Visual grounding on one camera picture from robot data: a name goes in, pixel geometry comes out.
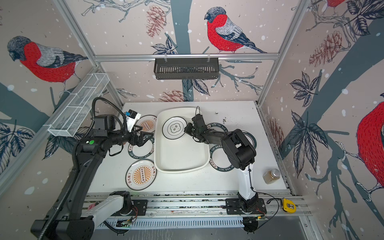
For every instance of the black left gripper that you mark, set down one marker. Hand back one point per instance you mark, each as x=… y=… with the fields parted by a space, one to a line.
x=135 y=141

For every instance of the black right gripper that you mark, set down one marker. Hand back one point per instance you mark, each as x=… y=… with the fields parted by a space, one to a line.
x=189 y=129

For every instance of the white plate thin line flower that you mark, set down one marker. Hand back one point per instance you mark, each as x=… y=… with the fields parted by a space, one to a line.
x=173 y=128

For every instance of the green red ring plate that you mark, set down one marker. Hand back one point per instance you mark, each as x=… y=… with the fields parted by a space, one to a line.
x=251 y=139

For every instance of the green rim plate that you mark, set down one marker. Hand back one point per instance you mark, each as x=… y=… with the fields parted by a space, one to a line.
x=139 y=153
x=219 y=160
x=217 y=128

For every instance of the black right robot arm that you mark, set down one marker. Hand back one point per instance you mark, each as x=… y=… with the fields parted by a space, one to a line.
x=241 y=154

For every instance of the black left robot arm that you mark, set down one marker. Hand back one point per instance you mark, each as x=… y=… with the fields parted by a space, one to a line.
x=66 y=220

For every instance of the white plastic bin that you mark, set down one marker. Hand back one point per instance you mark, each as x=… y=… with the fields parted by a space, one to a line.
x=182 y=155

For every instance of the orange sunburst plate upper left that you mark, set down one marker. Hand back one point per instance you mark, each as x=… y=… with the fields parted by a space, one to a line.
x=148 y=123

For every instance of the orange sunburst plate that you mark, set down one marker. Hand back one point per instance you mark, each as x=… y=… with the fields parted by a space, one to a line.
x=140 y=175
x=148 y=123

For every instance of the orange sunburst plate lower left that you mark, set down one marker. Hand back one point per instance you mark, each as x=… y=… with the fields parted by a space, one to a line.
x=140 y=175

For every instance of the pink small object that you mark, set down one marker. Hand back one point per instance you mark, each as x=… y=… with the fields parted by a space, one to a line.
x=91 y=206

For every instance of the glass spice jar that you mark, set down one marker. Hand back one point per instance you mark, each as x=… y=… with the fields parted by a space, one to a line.
x=271 y=176

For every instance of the yellow tape measure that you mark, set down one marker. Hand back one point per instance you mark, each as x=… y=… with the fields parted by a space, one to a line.
x=289 y=206

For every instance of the black wall basket shelf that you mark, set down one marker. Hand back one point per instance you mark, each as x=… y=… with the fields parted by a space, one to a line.
x=186 y=69

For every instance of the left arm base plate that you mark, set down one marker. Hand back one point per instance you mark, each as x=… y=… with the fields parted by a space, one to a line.
x=139 y=208

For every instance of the aluminium rail front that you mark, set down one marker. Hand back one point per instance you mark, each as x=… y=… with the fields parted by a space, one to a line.
x=201 y=205

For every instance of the white wire mesh basket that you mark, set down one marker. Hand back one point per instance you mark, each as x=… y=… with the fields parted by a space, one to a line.
x=75 y=112

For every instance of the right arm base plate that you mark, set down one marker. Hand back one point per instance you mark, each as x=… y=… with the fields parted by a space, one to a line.
x=242 y=207

